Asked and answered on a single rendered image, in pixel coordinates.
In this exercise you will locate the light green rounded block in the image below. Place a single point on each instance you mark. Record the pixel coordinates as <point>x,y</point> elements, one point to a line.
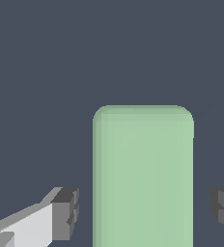
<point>143,180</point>

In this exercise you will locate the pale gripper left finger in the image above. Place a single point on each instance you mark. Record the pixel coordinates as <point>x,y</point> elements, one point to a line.
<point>36,222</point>

